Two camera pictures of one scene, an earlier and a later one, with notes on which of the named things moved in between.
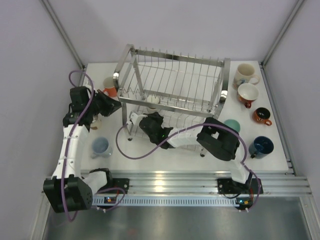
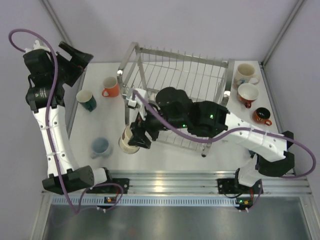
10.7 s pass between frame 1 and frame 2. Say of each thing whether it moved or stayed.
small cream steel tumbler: moved
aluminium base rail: stayed
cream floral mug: stayed
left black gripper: moved
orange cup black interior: stayed
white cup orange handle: stayed
